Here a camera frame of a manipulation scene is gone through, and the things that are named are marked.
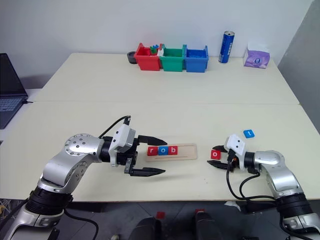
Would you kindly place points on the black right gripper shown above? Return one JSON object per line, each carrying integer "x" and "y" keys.
{"x": 232, "y": 166}

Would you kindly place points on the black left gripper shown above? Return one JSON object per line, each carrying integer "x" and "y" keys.
{"x": 125, "y": 158}

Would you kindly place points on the red tile letter o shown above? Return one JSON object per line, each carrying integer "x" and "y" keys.
{"x": 215, "y": 154}

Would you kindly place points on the red tile letter r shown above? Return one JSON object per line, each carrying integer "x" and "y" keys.
{"x": 152, "y": 151}

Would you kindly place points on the blue tile letter o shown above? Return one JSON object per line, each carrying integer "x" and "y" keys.
{"x": 162, "y": 150}

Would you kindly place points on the red tile letter b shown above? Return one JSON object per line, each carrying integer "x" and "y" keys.
{"x": 173, "y": 150}

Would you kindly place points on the wooden letter tray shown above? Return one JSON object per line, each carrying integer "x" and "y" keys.
{"x": 187, "y": 152}

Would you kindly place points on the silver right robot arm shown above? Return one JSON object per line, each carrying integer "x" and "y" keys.
{"x": 275, "y": 162}

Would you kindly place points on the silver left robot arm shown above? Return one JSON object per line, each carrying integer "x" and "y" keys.
{"x": 75, "y": 155}

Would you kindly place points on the blue tile letter t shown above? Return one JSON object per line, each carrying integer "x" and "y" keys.
{"x": 249, "y": 133}

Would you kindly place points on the white crumpled paper scrap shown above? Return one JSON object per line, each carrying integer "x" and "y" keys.
{"x": 232, "y": 205}

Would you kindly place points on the dark rounded shape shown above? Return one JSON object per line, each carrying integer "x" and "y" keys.
{"x": 208, "y": 227}
{"x": 150, "y": 230}

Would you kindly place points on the red plastic bin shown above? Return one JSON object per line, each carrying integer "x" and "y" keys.
{"x": 148, "y": 61}

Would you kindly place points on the green plastic bin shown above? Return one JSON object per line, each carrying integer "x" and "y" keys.
{"x": 172, "y": 63}

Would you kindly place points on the blue plastic bin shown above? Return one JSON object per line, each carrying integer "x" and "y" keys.
{"x": 196, "y": 63}

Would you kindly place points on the black round bowl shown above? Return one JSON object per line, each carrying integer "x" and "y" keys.
{"x": 131, "y": 58}

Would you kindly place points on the purple tissue box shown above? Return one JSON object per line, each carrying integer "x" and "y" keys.
{"x": 257, "y": 58}

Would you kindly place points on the white plastic piece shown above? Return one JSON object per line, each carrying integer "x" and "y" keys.
{"x": 160, "y": 51}

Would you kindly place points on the colourful toy bricks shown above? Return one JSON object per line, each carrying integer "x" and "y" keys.
{"x": 153, "y": 50}

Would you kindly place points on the tall blue drink can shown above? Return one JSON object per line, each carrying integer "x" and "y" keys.
{"x": 227, "y": 47}

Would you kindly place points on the white side table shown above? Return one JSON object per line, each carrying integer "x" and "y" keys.
{"x": 35, "y": 93}

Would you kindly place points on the dark grey laptop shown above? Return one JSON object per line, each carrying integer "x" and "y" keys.
{"x": 10, "y": 85}

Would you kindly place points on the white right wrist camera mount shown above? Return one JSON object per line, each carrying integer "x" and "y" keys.
{"x": 236, "y": 145}

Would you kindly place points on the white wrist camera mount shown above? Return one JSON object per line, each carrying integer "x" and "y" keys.
{"x": 122, "y": 137}
{"x": 236, "y": 145}

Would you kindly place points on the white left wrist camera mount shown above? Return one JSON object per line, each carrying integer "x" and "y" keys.
{"x": 122, "y": 137}

